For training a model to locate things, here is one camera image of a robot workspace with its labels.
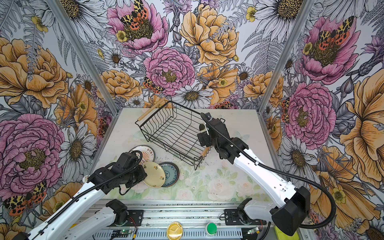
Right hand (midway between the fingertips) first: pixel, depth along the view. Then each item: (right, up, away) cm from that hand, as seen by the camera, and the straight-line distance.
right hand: (210, 135), depth 77 cm
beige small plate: (-30, -23, +8) cm, 39 cm away
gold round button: (-17, -44, -7) cm, 47 cm away
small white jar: (-63, -22, 0) cm, 67 cm away
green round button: (-1, -38, -13) cm, 41 cm away
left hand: (-33, -23, -1) cm, 40 cm away
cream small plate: (-1, +2, +26) cm, 26 cm away
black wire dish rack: (-23, +3, +31) cm, 39 cm away
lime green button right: (+31, -45, -8) cm, 56 cm away
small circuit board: (-42, -45, -6) cm, 62 cm away
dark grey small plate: (-21, -23, +12) cm, 34 cm away
